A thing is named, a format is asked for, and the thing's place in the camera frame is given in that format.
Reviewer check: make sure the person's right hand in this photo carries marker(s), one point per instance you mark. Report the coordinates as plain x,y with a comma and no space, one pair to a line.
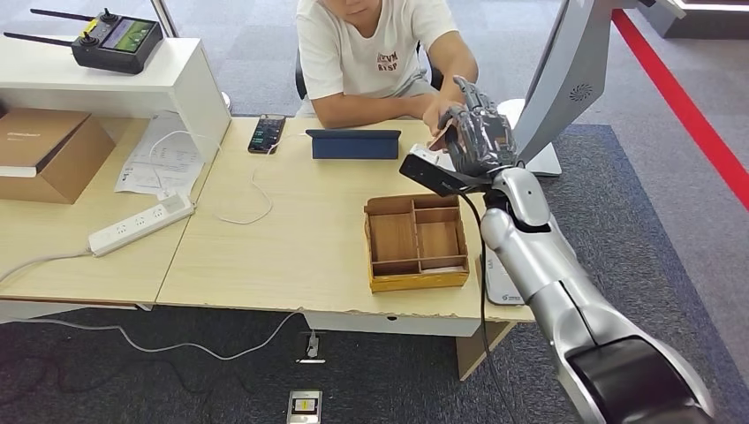
416,106

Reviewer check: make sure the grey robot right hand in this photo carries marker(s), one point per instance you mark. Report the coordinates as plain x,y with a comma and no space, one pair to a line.
480,140

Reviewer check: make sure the person's left hand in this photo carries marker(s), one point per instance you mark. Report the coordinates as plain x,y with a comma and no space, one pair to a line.
436,114

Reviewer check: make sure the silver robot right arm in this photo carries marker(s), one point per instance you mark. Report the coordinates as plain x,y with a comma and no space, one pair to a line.
526,257

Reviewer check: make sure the person's left forearm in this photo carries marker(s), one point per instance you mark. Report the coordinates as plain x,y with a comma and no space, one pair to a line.
459,70

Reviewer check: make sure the person's right forearm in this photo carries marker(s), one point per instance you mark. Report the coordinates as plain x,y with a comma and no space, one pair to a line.
363,111

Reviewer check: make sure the person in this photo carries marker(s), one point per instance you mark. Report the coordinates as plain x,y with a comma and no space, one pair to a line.
363,52

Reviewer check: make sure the grey card reader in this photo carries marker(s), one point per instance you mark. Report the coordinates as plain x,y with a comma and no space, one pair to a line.
497,289

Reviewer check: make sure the blue tablet case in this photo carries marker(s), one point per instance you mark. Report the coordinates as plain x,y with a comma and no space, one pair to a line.
354,146

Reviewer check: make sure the grey white kiosk stand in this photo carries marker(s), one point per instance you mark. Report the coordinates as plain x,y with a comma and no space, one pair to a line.
570,58

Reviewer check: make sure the wooden compartment box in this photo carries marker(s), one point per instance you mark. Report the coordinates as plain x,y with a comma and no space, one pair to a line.
392,237

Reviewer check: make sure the black smartphone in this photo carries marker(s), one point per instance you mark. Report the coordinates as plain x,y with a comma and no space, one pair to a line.
267,134

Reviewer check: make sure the light wood desk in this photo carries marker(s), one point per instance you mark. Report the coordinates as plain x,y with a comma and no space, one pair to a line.
304,234
58,263

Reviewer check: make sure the white desk riser shelf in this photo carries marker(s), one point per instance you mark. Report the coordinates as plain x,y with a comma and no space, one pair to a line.
175,76

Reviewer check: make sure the printed paper sheets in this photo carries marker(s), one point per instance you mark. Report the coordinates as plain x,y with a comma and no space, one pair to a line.
170,164

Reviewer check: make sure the grey platform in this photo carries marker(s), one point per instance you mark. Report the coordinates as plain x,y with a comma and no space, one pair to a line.
714,23

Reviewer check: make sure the floor socket with plug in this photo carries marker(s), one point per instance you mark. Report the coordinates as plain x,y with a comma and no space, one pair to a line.
312,348

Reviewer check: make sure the metal pole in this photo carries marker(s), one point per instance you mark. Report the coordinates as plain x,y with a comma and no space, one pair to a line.
165,17

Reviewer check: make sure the white power strip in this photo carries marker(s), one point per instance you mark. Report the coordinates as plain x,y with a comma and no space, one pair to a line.
134,225

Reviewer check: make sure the black remote controller with antennas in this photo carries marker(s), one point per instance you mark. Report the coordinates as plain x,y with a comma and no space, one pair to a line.
117,44

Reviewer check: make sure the silver floor box yellow label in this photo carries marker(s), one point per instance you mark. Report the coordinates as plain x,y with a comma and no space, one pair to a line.
304,407

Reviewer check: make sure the brown cardboard box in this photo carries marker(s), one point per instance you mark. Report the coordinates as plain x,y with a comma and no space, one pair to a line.
64,170

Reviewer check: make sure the flat white box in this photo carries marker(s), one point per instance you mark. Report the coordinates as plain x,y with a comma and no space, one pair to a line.
17,171

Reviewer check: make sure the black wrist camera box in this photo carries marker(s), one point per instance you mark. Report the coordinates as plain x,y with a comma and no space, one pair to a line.
430,175

